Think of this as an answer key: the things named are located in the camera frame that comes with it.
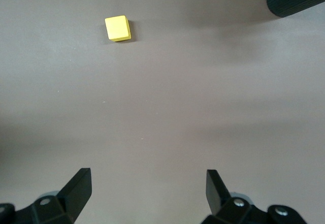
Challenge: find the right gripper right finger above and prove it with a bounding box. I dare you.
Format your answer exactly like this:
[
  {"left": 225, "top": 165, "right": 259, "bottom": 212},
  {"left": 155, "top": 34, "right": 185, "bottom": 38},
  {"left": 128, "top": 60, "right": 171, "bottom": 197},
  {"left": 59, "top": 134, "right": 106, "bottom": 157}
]
[{"left": 202, "top": 169, "right": 270, "bottom": 224}]

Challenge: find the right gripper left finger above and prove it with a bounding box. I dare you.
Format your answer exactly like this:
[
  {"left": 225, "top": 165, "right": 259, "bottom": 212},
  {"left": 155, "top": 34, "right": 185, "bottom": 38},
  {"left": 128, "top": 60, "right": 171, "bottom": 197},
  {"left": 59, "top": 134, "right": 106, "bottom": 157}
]
[{"left": 15, "top": 168, "right": 92, "bottom": 224}]

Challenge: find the yellow block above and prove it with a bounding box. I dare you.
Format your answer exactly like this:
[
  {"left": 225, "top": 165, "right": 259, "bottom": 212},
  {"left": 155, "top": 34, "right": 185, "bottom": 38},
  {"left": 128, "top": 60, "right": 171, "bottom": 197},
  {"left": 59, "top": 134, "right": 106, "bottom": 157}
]
[{"left": 104, "top": 15, "right": 133, "bottom": 42}]

